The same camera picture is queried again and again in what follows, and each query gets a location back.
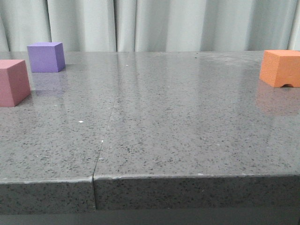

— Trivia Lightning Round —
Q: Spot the purple foam cube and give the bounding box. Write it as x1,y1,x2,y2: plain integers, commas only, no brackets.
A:
27,42,66,73

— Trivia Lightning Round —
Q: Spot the orange foam block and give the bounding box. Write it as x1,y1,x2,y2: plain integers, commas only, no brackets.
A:
259,50,300,88

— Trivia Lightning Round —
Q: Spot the pink foam cube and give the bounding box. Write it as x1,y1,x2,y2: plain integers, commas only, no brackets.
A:
0,60,31,107

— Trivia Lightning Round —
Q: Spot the grey-white curtain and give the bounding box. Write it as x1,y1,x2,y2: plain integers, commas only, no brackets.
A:
0,0,300,52

